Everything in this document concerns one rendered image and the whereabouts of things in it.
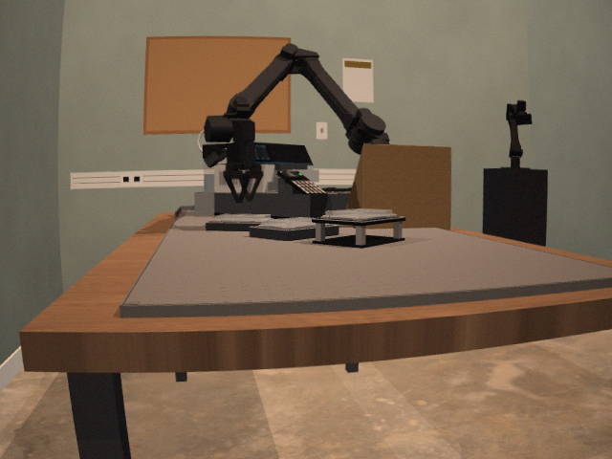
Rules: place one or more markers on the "white microplate with grid of square wells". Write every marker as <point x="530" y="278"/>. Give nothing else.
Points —
<point x="348" y="214"/>
<point x="242" y="217"/>
<point x="298" y="222"/>

